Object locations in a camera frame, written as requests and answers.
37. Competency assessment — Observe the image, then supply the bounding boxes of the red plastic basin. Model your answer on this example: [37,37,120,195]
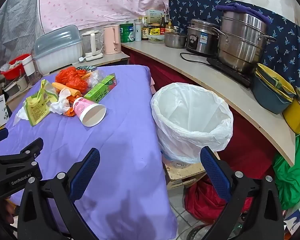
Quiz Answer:
[0,54,32,80]

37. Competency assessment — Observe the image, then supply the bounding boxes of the blue and white box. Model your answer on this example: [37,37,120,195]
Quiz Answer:
[284,197,300,233]

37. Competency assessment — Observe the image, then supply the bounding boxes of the pale blue bottle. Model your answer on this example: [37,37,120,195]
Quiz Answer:
[134,21,142,42]

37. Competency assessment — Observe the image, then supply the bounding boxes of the large steel steamer pot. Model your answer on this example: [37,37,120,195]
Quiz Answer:
[212,10,277,73]

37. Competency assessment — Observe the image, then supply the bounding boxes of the purple cloth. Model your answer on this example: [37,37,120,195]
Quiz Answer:
[215,3,274,24]

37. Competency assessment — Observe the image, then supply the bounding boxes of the red plastic bag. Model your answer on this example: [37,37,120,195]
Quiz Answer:
[55,67,88,94]

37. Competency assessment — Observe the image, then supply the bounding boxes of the clear food container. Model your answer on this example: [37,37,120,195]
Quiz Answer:
[147,34,165,44]

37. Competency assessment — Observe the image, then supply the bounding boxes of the orange foam net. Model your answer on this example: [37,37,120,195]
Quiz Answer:
[52,82,82,98]

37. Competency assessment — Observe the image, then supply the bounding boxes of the white plastic bag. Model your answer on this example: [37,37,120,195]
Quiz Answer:
[151,82,234,164]

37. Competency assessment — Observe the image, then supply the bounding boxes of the black power cable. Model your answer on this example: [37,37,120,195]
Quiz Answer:
[180,52,215,66]

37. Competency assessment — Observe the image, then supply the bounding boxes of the orange printed wrapper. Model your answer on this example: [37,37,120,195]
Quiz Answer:
[63,104,77,117]

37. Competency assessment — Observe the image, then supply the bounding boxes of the white portable blender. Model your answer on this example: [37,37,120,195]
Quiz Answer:
[21,55,37,85]

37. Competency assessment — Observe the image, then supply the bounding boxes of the dark red curtain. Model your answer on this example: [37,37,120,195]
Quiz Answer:
[129,46,278,180]

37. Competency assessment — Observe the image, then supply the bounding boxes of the yellow pot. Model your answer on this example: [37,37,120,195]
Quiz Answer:
[282,97,300,140]

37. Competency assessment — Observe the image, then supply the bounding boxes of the white tissue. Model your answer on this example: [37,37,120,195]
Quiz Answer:
[13,107,28,127]
[51,89,73,115]

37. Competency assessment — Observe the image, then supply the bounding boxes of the green and white milk carton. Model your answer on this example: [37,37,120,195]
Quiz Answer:
[76,65,98,72]

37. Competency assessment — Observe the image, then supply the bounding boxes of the pink dotted curtain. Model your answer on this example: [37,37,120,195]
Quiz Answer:
[37,0,183,30]

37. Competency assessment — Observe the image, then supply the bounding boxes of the green can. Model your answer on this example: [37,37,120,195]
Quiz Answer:
[119,23,135,43]

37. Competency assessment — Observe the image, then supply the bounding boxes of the clear plastic bag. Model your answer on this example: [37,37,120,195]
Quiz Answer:
[86,69,105,88]

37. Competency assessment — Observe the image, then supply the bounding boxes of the black induction cooker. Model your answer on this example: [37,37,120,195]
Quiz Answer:
[206,56,254,88]

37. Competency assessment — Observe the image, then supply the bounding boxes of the steel rice cooker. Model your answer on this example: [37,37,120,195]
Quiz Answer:
[185,19,220,57]

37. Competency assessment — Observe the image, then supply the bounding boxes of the green carton box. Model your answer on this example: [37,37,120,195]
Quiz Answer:
[84,73,117,103]

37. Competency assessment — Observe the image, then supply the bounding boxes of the beige counter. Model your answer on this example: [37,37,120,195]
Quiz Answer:
[121,41,297,167]

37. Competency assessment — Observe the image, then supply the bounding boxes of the jar with yellow label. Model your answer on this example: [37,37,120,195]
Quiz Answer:
[149,24,162,36]

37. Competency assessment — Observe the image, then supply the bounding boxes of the blue bowl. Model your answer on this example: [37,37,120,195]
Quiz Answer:
[251,74,295,114]

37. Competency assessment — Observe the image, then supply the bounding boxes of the glass kettle with white handle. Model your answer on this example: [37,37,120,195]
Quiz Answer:
[80,30,104,62]

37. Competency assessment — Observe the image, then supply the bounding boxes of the wooden stool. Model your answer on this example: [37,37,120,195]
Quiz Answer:
[162,151,220,189]

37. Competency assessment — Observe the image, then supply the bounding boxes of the green snack bag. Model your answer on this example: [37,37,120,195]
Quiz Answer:
[23,79,59,127]

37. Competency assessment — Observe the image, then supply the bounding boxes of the white dish rack with lid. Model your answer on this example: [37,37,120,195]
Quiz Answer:
[32,25,83,75]

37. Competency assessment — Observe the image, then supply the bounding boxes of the purple tablecloth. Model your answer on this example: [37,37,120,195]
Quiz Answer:
[0,65,178,240]

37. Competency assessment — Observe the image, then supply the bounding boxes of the white and green box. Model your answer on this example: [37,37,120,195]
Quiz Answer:
[145,9,165,23]

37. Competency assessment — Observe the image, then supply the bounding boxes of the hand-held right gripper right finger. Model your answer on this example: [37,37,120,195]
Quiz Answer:
[200,146,284,240]

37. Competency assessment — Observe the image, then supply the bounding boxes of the pink paper cup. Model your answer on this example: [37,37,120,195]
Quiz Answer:
[72,97,107,127]

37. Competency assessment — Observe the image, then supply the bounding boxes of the grey patterned sheet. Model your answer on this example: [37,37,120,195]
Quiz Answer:
[0,0,43,65]

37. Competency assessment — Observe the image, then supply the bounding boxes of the navy patterned cloth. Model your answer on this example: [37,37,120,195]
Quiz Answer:
[168,0,300,90]

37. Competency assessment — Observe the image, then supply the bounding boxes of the dark sauce bottle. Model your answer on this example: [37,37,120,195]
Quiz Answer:
[141,17,150,41]

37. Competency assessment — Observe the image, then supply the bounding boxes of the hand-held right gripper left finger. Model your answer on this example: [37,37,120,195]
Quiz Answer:
[17,148,100,240]

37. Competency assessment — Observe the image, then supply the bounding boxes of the pink electric kettle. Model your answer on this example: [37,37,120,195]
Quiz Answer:
[103,25,122,55]

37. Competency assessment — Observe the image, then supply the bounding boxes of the white rectangular container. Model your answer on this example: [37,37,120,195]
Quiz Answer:
[2,75,28,97]

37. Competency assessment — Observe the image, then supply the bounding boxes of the small steel pot with lid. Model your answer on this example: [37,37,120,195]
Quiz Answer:
[164,26,188,49]

